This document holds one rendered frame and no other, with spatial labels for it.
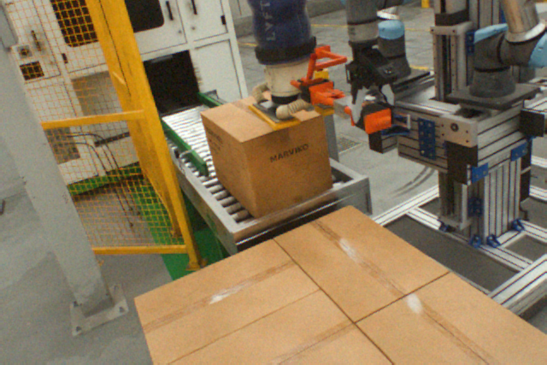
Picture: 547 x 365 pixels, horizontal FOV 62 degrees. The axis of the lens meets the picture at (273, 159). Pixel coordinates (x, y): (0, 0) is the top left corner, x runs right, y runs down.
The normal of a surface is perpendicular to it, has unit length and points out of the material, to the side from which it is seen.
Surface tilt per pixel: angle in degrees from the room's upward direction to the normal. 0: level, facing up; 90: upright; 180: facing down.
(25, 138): 90
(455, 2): 90
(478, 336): 0
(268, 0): 70
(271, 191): 90
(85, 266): 90
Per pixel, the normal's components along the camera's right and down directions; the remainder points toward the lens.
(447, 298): -0.18, -0.90
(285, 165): 0.43, 0.30
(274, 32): -0.25, 0.18
